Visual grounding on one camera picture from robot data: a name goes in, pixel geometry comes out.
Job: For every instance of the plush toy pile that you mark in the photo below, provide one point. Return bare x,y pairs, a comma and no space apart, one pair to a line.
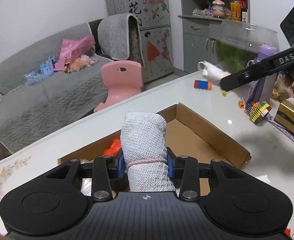
79,63

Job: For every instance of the purple water bottle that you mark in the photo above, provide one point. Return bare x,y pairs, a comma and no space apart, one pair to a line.
261,89

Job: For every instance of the colourful bead cube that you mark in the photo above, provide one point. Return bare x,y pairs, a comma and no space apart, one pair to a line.
257,111

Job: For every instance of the white roll peach band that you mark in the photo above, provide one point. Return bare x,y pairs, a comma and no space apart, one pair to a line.
211,72

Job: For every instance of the grey cabinet shelf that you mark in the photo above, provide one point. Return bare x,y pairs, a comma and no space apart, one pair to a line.
200,32

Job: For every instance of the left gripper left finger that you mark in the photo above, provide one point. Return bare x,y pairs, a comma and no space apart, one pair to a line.
105,168

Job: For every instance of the decorated refrigerator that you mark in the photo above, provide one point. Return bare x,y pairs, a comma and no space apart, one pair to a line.
154,24

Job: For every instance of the orange drink bottle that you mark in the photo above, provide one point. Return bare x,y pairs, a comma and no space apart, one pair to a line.
236,12

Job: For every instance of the brown cardboard box tray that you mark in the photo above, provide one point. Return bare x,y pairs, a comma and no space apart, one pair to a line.
188,133

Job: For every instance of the blue toy castle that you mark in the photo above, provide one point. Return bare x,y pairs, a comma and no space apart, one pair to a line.
47,68

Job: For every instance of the red blue orange blocks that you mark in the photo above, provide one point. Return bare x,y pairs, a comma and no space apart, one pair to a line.
202,84

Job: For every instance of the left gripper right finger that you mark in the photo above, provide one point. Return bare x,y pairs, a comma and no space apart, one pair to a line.
186,169

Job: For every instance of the white waffle cloth bundle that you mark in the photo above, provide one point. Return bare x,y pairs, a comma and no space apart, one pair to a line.
145,153

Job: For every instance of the glass fish bowl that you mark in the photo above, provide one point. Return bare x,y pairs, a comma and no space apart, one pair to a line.
239,42

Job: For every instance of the grey covered sofa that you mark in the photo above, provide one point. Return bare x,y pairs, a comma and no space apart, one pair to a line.
29,113

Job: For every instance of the pink plastic bag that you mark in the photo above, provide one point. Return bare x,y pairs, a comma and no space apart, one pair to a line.
72,49

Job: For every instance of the yellow plastic wrapper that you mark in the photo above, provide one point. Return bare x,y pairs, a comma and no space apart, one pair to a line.
224,93

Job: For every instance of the small orange bag bundle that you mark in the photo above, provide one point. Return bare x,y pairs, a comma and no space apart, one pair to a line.
113,149

